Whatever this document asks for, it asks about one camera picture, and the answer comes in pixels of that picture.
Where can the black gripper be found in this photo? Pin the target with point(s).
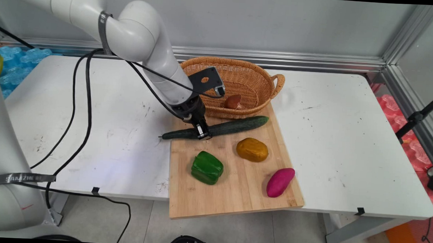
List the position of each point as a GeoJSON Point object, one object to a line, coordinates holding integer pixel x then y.
{"type": "Point", "coordinates": [191, 109]}

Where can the dark green cucumber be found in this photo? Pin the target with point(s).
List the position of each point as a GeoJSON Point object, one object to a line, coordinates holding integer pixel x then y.
{"type": "Point", "coordinates": [234, 126]}

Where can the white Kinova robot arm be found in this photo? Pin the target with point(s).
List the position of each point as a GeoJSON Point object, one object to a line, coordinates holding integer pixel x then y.
{"type": "Point", "coordinates": [140, 27]}

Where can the green bell pepper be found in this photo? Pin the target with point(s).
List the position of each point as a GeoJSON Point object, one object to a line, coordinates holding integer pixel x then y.
{"type": "Point", "coordinates": [207, 168]}

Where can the brown toy mushroom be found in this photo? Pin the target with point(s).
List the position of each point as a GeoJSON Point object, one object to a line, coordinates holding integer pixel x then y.
{"type": "Point", "coordinates": [233, 101]}

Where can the yellow toy potato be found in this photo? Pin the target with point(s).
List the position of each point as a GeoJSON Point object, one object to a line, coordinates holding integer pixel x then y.
{"type": "Point", "coordinates": [252, 149]}

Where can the woven wicker basket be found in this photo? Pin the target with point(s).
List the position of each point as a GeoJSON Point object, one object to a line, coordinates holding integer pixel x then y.
{"type": "Point", "coordinates": [243, 82]}

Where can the wooden cutting board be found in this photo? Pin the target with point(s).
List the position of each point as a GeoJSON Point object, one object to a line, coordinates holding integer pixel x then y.
{"type": "Point", "coordinates": [235, 188]}

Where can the purple sweet potato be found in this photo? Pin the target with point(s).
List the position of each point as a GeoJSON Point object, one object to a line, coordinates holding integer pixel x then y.
{"type": "Point", "coordinates": [280, 182]}

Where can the black round object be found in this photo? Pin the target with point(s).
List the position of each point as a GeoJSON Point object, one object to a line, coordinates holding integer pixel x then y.
{"type": "Point", "coordinates": [189, 242]}

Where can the black table edge clip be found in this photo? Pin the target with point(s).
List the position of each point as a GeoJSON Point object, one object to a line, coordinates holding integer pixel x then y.
{"type": "Point", "coordinates": [360, 211]}
{"type": "Point", "coordinates": [95, 191]}

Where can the grey table leg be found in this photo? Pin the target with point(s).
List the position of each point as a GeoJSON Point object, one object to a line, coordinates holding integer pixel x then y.
{"type": "Point", "coordinates": [57, 211]}

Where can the blue foam mat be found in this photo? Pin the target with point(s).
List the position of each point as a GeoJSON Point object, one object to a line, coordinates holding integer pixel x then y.
{"type": "Point", "coordinates": [18, 65]}

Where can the black tripod stand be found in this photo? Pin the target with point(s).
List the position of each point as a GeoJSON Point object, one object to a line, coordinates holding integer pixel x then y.
{"type": "Point", "coordinates": [416, 117]}

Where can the red foam mat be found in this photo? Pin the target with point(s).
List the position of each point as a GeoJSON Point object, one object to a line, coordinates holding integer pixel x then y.
{"type": "Point", "coordinates": [416, 152]}

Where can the orange floor panel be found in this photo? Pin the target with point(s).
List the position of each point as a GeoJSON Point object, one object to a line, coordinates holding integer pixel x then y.
{"type": "Point", "coordinates": [405, 239]}

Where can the horizontal aluminium frame rail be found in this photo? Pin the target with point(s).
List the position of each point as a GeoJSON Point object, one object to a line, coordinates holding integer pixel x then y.
{"type": "Point", "coordinates": [277, 58]}

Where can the grey table leg frame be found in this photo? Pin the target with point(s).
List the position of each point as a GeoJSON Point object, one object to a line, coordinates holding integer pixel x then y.
{"type": "Point", "coordinates": [361, 230]}

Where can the sloping aluminium frame rail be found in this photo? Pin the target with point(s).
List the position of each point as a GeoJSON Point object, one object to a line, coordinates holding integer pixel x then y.
{"type": "Point", "coordinates": [407, 97]}

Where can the aluminium frame post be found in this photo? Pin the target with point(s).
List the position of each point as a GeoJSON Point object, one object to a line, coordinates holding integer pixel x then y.
{"type": "Point", "coordinates": [410, 35]}

